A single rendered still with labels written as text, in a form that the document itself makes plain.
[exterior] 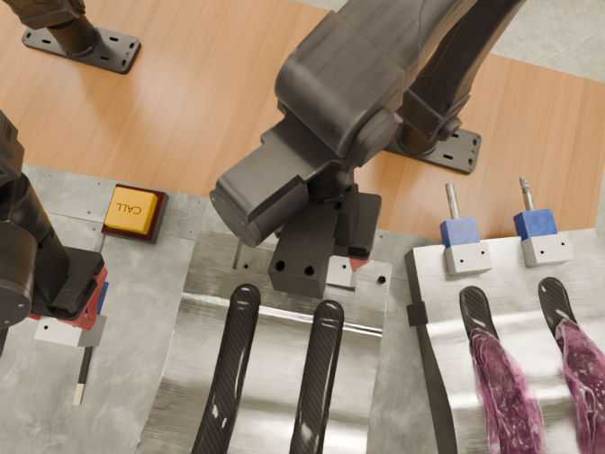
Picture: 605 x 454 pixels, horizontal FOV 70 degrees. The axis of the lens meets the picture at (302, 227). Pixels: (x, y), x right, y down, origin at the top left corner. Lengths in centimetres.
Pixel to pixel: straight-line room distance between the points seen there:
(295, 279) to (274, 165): 9
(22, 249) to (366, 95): 27
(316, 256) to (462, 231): 32
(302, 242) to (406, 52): 17
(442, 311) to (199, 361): 32
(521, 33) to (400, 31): 174
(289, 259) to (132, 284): 39
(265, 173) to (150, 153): 46
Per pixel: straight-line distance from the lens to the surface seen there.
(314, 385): 57
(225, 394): 58
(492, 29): 51
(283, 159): 32
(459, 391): 59
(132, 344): 69
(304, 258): 35
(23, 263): 38
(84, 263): 48
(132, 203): 69
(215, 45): 84
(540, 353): 64
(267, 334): 56
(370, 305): 57
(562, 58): 205
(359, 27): 31
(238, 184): 31
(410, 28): 31
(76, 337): 55
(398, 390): 66
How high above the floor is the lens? 145
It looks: 75 degrees down
